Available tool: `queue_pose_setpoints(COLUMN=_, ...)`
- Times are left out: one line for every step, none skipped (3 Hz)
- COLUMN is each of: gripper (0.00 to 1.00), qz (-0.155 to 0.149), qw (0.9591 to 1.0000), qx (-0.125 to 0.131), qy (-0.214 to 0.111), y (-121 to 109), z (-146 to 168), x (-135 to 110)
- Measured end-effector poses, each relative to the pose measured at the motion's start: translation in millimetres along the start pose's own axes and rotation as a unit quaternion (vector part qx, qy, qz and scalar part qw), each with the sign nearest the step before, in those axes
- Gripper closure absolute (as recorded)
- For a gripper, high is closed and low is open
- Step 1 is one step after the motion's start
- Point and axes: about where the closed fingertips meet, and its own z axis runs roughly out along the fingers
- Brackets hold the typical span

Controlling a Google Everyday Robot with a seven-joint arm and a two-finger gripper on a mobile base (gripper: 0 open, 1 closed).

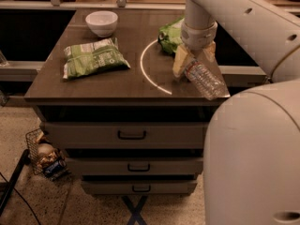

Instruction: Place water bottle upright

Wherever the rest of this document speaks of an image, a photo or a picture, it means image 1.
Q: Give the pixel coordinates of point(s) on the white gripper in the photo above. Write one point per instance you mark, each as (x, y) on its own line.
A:
(198, 38)

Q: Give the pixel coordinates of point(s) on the clear plastic water bottle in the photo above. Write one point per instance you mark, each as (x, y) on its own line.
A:
(205, 81)

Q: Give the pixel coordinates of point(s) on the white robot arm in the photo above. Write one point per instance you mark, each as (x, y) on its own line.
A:
(251, 158)

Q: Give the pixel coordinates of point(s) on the crumpled green chip bag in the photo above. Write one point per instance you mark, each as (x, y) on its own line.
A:
(169, 36)

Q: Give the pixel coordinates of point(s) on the white ceramic bowl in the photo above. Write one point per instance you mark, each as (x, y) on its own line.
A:
(102, 23)

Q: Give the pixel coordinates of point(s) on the grey drawer cabinet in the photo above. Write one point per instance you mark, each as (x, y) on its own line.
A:
(145, 92)

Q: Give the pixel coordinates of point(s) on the top grey drawer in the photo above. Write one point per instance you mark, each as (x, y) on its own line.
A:
(89, 135)

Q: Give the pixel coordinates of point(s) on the grey drawer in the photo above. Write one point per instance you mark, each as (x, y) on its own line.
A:
(135, 165)
(89, 135)
(139, 187)

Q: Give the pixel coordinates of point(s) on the flat green chip bag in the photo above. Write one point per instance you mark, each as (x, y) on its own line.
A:
(89, 58)

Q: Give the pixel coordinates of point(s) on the middle grey drawer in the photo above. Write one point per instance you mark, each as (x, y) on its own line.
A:
(135, 165)

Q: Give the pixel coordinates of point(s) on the bottom grey drawer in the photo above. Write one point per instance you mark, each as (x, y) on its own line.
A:
(139, 187)

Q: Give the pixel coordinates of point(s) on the black stand leg left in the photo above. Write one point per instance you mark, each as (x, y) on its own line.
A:
(6, 187)

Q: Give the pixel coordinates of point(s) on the wire mesh basket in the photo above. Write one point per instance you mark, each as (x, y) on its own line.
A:
(47, 160)

